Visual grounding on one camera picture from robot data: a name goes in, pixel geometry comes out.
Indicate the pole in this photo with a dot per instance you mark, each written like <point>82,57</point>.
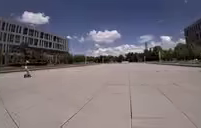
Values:
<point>85,58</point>
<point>160,56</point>

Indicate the pale concrete slab plaza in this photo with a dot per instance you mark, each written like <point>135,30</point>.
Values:
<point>108,96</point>

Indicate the row of trees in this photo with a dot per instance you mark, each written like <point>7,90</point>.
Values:
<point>161,53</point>

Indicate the pale multi-storey building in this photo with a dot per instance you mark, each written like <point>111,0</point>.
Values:
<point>18,40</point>

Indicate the dark glass building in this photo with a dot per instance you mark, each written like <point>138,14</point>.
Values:
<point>199,31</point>

